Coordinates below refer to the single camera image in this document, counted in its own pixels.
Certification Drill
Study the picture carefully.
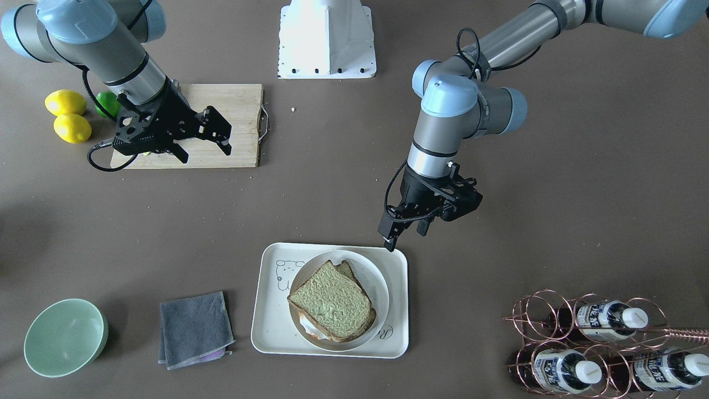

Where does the yellow lemon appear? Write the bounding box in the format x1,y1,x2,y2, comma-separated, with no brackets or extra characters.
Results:
44,89,87,116
53,114,92,144

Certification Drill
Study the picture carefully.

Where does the tea bottle three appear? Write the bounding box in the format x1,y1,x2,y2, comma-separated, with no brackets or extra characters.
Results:
608,349,708,392

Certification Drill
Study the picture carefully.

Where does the yellow lemon lower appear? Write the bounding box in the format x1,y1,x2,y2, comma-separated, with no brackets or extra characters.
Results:
53,114,92,144

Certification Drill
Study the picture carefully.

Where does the yellow lemon upper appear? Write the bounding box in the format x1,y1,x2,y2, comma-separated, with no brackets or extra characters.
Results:
44,89,87,116

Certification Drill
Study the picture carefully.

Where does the grey folded cloth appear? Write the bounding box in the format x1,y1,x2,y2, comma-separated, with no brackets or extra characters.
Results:
158,291,235,370

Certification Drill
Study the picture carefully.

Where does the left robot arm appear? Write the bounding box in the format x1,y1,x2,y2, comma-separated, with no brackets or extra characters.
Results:
379,1,707,252

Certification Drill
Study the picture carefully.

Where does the tea bottle one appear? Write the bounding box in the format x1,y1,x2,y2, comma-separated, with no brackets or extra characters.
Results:
544,300,649,344

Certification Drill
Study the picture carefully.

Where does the fried egg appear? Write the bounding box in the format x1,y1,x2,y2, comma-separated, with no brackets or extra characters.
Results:
298,311,331,341

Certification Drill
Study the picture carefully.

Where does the bread slice on plate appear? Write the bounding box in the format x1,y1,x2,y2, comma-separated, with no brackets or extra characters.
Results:
299,259,377,343

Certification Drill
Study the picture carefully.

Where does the mint green bowl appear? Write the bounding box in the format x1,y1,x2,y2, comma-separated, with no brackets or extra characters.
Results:
23,298,109,378

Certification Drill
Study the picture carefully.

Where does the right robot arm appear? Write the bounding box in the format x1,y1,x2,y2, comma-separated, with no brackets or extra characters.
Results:
2,1,232,163

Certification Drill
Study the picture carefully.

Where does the cream rabbit tray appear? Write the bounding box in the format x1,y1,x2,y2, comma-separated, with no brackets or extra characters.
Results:
251,243,409,359

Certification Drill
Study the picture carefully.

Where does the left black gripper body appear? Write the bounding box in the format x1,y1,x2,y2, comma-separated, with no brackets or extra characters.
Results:
378,162,483,238

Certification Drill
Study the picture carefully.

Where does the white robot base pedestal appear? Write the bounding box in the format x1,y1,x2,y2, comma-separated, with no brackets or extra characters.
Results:
277,1,377,79

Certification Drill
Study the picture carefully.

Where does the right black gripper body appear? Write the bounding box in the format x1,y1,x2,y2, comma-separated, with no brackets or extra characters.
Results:
113,79,201,156

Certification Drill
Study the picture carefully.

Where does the green lime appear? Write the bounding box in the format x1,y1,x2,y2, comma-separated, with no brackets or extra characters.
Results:
94,91,121,120

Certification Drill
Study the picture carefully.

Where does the copper wire bottle rack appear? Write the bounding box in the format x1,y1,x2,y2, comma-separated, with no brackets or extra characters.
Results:
508,289,707,398

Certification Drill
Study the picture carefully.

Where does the bread slice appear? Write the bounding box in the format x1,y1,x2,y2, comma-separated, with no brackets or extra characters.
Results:
299,259,377,343
287,260,373,340

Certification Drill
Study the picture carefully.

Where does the white round plate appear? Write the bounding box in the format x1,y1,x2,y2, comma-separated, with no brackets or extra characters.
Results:
287,249,389,352

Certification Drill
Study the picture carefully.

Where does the tea bottle two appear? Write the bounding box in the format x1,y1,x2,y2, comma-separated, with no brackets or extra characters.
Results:
507,349,603,394

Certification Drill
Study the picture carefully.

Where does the wooden cutting board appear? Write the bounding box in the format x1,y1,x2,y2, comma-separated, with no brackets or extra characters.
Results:
127,84,266,170

